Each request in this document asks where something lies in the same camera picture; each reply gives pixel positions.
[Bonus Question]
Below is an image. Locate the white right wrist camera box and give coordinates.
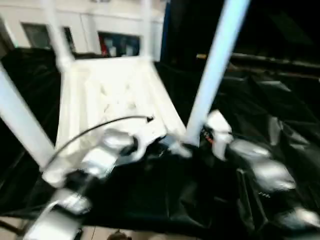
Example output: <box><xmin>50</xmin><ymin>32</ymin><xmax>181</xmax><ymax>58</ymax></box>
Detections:
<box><xmin>204</xmin><ymin>109</ymin><xmax>234</xmax><ymax>161</ymax></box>

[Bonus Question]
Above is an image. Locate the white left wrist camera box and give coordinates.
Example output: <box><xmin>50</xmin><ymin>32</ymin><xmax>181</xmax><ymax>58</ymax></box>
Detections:
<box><xmin>128</xmin><ymin>129</ymin><xmax>163</xmax><ymax>163</ymax></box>

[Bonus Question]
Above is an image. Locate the black left wrist camera cable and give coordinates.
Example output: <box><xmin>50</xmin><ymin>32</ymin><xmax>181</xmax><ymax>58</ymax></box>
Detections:
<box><xmin>41</xmin><ymin>114</ymin><xmax>155</xmax><ymax>171</ymax></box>

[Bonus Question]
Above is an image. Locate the red package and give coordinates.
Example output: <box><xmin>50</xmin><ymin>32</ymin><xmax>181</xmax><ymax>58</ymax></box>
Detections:
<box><xmin>99</xmin><ymin>36</ymin><xmax>108</xmax><ymax>55</ymax></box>

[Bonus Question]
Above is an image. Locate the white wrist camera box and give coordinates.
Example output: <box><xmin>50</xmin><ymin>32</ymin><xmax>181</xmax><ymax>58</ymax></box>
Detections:
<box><xmin>204</xmin><ymin>109</ymin><xmax>234</xmax><ymax>161</ymax></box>
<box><xmin>128</xmin><ymin>129</ymin><xmax>163</xmax><ymax>163</ymax></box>

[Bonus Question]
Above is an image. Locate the white plastic table top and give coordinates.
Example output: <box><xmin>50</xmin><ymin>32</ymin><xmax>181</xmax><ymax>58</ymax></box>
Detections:
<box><xmin>41</xmin><ymin>55</ymin><xmax>194</xmax><ymax>189</ymax></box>

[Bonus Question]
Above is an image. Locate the dark metal table frame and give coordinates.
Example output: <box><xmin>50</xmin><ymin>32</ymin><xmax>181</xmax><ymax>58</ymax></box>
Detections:
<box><xmin>0</xmin><ymin>216</ymin><xmax>26</xmax><ymax>236</ymax></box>

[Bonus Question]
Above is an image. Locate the brown round floor object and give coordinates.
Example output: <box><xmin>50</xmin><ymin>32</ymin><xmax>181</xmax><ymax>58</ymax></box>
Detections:
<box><xmin>109</xmin><ymin>230</ymin><xmax>131</xmax><ymax>240</ymax></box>

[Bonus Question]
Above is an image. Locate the white glass-door cabinet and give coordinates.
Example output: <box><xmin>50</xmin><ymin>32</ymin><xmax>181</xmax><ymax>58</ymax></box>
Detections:
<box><xmin>0</xmin><ymin>0</ymin><xmax>166</xmax><ymax>61</ymax></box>

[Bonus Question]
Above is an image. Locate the black box gold label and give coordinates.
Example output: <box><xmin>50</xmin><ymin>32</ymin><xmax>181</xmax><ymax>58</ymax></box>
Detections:
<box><xmin>159</xmin><ymin>0</ymin><xmax>235</xmax><ymax>65</ymax></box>

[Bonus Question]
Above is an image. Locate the black plastic mat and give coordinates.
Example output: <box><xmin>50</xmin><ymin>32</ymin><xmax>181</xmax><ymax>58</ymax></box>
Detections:
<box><xmin>0</xmin><ymin>47</ymin><xmax>320</xmax><ymax>233</ymax></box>

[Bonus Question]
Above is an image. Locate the white plastic table leg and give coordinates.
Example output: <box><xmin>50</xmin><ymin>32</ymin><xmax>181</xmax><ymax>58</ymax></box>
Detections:
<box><xmin>45</xmin><ymin>0</ymin><xmax>76</xmax><ymax>73</ymax></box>
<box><xmin>184</xmin><ymin>0</ymin><xmax>253</xmax><ymax>148</ymax></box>
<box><xmin>139</xmin><ymin>0</ymin><xmax>155</xmax><ymax>60</ymax></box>
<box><xmin>0</xmin><ymin>62</ymin><xmax>56</xmax><ymax>169</ymax></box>

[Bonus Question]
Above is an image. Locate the dark metal rod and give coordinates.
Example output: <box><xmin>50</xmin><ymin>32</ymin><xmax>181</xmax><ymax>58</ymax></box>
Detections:
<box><xmin>229</xmin><ymin>52</ymin><xmax>320</xmax><ymax>70</ymax></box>

